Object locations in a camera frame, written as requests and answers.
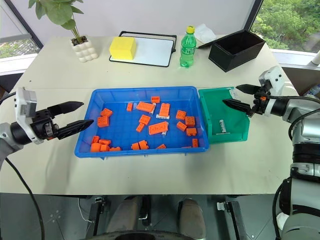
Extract dark round base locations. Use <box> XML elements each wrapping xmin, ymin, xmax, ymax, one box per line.
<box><xmin>86</xmin><ymin>231</ymin><xmax>203</xmax><ymax>240</ymax></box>

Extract grey brown rounded shape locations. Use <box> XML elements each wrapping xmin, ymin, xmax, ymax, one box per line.
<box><xmin>177</xmin><ymin>198</ymin><xmax>207</xmax><ymax>240</ymax></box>
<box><xmin>107</xmin><ymin>196</ymin><xmax>146</xmax><ymax>236</ymax></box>

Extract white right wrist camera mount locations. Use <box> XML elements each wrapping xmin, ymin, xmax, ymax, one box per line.
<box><xmin>258</xmin><ymin>66</ymin><xmax>285</xmax><ymax>118</ymax></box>

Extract clear plastic bottles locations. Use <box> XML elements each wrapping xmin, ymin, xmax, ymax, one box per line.
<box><xmin>303</xmin><ymin>83</ymin><xmax>320</xmax><ymax>98</ymax></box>

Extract green soda bottle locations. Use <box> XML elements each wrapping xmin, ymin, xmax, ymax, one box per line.
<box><xmin>179</xmin><ymin>25</ymin><xmax>197</xmax><ymax>68</ymax></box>

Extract black table bracket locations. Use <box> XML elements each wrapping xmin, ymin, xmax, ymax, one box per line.
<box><xmin>86</xmin><ymin>196</ymin><xmax>112</xmax><ymax>236</ymax></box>
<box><xmin>216</xmin><ymin>199</ymin><xmax>248</xmax><ymax>240</ymax></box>

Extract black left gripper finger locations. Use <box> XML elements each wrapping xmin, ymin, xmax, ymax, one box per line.
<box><xmin>47</xmin><ymin>100</ymin><xmax>85</xmax><ymax>119</ymax></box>
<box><xmin>57</xmin><ymin>119</ymin><xmax>95</xmax><ymax>141</ymax></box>

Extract white bubble plant pot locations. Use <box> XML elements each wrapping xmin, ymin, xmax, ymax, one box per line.
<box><xmin>70</xmin><ymin>37</ymin><xmax>99</xmax><ymax>63</ymax></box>

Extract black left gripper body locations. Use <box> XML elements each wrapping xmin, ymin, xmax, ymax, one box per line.
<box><xmin>29</xmin><ymin>108</ymin><xmax>61</xmax><ymax>142</ymax></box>

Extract brown cardboard box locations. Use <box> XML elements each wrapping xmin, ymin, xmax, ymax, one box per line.
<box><xmin>282</xmin><ymin>66</ymin><xmax>320</xmax><ymax>97</ymax></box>

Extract white crumpled tissue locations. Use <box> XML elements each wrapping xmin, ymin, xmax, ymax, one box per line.
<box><xmin>194</xmin><ymin>23</ymin><xmax>217</xmax><ymax>43</ymax></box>

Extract black centre post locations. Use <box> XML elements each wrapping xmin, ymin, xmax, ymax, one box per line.
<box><xmin>137</xmin><ymin>195</ymin><xmax>152</xmax><ymax>227</ymax></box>

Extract blue plastic tray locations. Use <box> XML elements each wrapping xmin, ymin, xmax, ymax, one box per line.
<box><xmin>74</xmin><ymin>86</ymin><xmax>211</xmax><ymax>161</ymax></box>

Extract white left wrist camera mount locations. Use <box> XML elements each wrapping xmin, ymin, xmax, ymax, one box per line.
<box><xmin>14</xmin><ymin>86</ymin><xmax>45</xmax><ymax>146</ymax></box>

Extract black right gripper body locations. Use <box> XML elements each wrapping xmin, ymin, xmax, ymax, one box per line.
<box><xmin>250</xmin><ymin>83</ymin><xmax>272</xmax><ymax>116</ymax></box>

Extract green plastic bin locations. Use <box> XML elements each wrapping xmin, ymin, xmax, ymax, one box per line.
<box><xmin>198</xmin><ymin>86</ymin><xmax>251</xmax><ymax>145</ymax></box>

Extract large flat orange block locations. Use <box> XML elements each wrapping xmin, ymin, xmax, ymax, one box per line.
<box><xmin>148</xmin><ymin>122</ymin><xmax>169</xmax><ymax>136</ymax></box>
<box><xmin>136</xmin><ymin>101</ymin><xmax>155</xmax><ymax>113</ymax></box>

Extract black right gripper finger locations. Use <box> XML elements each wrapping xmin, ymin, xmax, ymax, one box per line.
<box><xmin>222</xmin><ymin>98</ymin><xmax>254</xmax><ymax>117</ymax></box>
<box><xmin>235</xmin><ymin>84</ymin><xmax>262</xmax><ymax>96</ymax></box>

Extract black window frame post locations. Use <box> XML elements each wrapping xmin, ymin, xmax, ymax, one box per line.
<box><xmin>243</xmin><ymin>0</ymin><xmax>265</xmax><ymax>32</ymax></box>
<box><xmin>0</xmin><ymin>0</ymin><xmax>45</xmax><ymax>50</ymax></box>

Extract thin white cable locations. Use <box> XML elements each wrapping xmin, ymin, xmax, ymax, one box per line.
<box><xmin>77</xmin><ymin>197</ymin><xmax>92</xmax><ymax>223</ymax></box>

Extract yellow sponge block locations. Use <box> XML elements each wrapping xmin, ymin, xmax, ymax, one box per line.
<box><xmin>109</xmin><ymin>36</ymin><xmax>137</xmax><ymax>60</ymax></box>

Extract green leafy plant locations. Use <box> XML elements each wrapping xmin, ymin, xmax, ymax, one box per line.
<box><xmin>28</xmin><ymin>0</ymin><xmax>85</xmax><ymax>43</ymax></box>

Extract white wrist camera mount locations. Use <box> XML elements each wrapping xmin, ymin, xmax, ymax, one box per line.
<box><xmin>14</xmin><ymin>86</ymin><xmax>45</xmax><ymax>146</ymax></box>
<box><xmin>258</xmin><ymin>66</ymin><xmax>285</xmax><ymax>118</ymax></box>

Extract black open box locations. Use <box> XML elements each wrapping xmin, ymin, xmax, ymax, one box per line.
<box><xmin>208</xmin><ymin>30</ymin><xmax>266</xmax><ymax>73</ymax></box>

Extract black framed whiteboard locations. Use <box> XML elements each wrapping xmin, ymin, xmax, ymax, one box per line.
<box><xmin>108</xmin><ymin>30</ymin><xmax>178</xmax><ymax>68</ymax></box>

